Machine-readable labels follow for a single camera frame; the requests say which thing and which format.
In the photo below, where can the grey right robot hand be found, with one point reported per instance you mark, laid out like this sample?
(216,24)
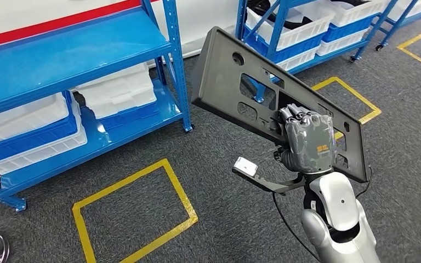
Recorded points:
(312,145)

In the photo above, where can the black plastic plate holder part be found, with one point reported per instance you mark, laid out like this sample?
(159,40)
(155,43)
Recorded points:
(217,80)

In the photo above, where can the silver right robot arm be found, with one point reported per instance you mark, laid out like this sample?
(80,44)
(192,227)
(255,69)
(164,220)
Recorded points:
(337,207)

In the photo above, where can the blue metal shelf rack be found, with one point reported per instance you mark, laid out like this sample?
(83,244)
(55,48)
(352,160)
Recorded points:
(400,24)
(276,34)
(69,47)

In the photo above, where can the white plastic bin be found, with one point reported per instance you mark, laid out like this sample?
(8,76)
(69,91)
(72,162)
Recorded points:
(355,11)
(297,60)
(21,119)
(341,43)
(410,7)
(116,90)
(43,153)
(305,27)

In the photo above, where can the blue plastic bin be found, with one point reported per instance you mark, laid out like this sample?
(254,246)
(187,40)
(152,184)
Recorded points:
(130,116)
(294,48)
(32,143)
(348,29)

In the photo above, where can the white car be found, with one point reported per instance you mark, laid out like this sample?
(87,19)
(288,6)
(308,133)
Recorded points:
(203,21)

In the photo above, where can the red barrier belt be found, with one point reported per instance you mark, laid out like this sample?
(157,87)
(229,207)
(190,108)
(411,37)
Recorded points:
(50,25)

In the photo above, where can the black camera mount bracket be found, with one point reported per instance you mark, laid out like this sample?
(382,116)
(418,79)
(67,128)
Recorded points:
(268,185)

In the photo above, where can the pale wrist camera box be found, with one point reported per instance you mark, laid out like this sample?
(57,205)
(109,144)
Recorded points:
(246,166)

